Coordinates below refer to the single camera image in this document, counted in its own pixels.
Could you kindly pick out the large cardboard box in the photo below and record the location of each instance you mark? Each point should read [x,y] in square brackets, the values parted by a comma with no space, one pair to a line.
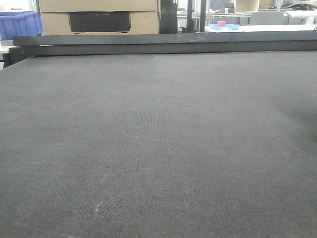
[99,17]

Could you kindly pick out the pink block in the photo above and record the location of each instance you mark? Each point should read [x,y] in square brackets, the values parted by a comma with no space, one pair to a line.
[221,23]

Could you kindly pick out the light blue tray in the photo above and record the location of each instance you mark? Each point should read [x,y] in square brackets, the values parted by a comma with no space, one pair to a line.
[227,27]

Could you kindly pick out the blue plastic crate on table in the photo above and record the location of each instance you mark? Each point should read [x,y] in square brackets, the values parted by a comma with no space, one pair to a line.
[20,23]

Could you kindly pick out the black shelf post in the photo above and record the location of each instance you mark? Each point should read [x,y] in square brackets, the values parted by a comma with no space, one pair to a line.
[189,20]

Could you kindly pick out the black conveyor frame rail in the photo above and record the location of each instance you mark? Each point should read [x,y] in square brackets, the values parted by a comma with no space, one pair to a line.
[270,51]

